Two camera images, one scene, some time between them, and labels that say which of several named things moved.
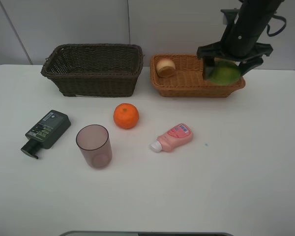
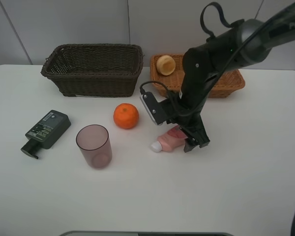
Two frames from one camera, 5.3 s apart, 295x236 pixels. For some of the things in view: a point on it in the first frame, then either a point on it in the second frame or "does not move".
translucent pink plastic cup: [94, 141] does not move
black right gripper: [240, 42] -> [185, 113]
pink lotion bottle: [178, 135] does not move
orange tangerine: [126, 116] does not move
